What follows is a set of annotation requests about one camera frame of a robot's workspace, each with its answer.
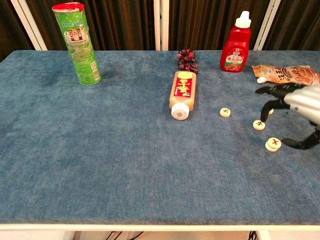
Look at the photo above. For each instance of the blue velvet table cloth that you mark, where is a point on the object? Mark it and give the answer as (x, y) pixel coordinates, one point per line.
(100, 150)

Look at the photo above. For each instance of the green chips can red lid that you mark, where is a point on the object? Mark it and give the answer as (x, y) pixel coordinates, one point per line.
(80, 50)

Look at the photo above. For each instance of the white table frame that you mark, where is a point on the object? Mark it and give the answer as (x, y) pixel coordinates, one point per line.
(150, 227)

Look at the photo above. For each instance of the white metal frame post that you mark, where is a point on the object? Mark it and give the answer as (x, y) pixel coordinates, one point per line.
(267, 25)
(30, 27)
(157, 25)

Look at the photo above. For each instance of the dark red grape bunch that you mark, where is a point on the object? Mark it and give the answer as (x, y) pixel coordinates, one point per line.
(186, 60)

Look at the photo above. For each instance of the red ketchup squeeze bottle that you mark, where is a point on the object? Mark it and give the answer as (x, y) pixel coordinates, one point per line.
(235, 50)

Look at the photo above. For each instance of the brown spouted sauce pouch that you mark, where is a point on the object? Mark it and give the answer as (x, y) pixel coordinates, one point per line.
(287, 73)

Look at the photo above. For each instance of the red label drink bottle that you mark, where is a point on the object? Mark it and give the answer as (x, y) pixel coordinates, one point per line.
(183, 87)

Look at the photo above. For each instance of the dark brown pleated curtain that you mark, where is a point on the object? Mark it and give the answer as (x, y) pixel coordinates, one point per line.
(120, 25)

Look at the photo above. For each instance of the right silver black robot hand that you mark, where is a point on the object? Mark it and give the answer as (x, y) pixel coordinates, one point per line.
(305, 102)

